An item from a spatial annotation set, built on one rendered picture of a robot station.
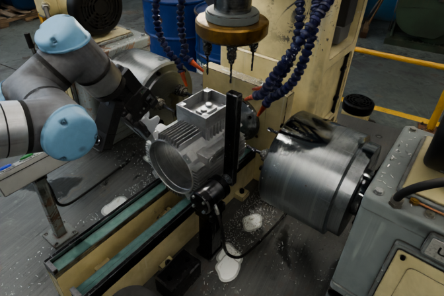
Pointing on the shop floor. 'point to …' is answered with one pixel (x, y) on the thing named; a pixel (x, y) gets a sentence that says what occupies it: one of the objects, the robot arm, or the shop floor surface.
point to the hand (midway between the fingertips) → (147, 138)
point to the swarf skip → (419, 11)
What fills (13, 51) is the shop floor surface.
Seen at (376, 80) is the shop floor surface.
